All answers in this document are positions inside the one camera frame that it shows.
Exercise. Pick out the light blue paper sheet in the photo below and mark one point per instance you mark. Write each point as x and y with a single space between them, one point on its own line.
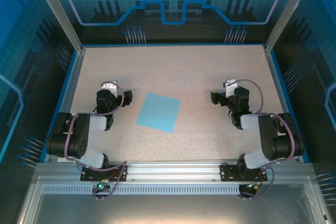
158 112

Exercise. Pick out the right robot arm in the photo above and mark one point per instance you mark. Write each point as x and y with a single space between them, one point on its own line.
278 142

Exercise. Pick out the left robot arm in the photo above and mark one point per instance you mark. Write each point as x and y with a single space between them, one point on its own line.
78 140

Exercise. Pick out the small green-lit connector board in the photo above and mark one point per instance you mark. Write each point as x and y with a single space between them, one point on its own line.
101 186
253 186

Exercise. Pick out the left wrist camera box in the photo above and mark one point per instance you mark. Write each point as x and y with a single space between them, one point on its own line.
109 87

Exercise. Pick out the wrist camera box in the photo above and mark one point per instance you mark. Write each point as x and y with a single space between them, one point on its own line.
230 87
109 87

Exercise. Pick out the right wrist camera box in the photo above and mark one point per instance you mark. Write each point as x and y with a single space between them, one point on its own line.
230 87

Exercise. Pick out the aluminium side rail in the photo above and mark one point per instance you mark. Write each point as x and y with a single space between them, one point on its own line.
66 98

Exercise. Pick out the blue table border frame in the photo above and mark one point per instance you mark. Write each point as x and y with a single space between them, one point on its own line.
294 129

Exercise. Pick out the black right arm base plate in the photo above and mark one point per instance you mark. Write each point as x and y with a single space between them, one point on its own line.
228 172

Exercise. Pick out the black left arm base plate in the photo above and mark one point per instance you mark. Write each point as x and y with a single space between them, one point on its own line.
89 174

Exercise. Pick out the aluminium mounting rail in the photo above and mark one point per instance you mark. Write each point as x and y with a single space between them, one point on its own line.
173 171

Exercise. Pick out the aluminium frame post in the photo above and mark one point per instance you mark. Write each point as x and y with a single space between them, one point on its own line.
287 11
59 11

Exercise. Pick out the grey metal enclosure panel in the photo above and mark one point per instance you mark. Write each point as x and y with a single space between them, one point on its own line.
168 211

